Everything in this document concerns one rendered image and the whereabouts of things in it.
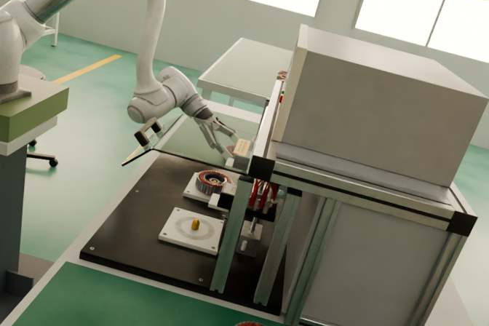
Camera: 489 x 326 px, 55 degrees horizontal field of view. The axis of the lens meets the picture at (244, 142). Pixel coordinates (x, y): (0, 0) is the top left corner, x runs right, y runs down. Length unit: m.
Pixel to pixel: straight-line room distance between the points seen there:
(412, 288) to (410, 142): 0.30
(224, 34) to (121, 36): 1.33
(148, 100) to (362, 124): 0.87
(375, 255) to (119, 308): 0.53
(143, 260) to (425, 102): 0.70
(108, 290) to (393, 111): 0.70
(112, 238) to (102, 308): 0.21
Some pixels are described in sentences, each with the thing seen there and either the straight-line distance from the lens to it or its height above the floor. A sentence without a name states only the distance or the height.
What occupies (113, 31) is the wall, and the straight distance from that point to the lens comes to 6.30.
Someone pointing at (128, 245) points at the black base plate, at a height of 0.77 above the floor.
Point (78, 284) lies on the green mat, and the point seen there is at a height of 0.75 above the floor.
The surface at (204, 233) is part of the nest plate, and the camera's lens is 1.24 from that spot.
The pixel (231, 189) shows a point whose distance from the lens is 1.17.
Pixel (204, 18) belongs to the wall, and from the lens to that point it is 5.93.
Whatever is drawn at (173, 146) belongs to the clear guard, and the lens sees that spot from 0.98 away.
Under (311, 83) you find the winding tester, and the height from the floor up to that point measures 1.25.
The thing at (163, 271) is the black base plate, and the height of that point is 0.77.
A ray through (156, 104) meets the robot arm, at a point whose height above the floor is 0.92.
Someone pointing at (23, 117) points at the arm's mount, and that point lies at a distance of 1.69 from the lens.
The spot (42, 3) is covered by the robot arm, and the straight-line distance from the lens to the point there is 1.85.
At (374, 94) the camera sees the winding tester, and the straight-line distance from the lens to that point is 0.98.
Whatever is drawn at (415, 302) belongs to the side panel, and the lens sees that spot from 1.09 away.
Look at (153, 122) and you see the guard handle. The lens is 1.10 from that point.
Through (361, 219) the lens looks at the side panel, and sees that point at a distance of 0.97.
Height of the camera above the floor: 1.46
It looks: 21 degrees down
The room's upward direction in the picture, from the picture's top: 15 degrees clockwise
